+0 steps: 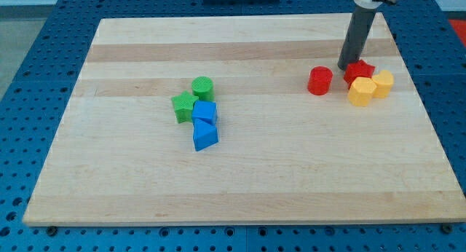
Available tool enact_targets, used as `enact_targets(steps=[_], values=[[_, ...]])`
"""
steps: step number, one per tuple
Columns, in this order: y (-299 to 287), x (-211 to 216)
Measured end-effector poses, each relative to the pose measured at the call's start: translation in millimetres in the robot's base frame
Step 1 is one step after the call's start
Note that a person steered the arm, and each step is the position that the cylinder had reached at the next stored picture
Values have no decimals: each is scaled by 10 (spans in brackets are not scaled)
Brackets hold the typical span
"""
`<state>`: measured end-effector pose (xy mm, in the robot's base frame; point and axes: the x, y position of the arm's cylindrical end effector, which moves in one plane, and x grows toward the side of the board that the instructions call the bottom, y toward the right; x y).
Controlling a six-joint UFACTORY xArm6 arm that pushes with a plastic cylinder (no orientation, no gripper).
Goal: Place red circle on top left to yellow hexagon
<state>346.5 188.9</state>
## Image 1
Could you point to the red cylinder block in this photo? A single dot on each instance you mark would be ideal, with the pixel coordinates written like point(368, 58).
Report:
point(319, 82)

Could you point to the yellow hexagon block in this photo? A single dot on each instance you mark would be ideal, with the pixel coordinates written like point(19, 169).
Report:
point(361, 91)

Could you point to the blue cube block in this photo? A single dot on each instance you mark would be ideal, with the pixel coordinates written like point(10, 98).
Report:
point(206, 111)

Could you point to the blue triangle block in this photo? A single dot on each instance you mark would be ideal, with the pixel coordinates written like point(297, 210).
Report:
point(204, 135)

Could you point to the green cylinder block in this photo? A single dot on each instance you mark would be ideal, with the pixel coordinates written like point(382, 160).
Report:
point(203, 88)

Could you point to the green star block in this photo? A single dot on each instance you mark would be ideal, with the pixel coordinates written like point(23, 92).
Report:
point(183, 105)

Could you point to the wooden board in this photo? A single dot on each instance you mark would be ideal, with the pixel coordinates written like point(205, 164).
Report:
point(284, 155)

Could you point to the red star block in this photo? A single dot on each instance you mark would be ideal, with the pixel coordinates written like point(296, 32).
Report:
point(358, 69)

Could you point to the yellow heart block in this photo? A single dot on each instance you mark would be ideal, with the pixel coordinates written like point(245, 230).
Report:
point(384, 81)

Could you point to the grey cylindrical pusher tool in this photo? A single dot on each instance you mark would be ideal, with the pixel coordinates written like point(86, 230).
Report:
point(357, 34)

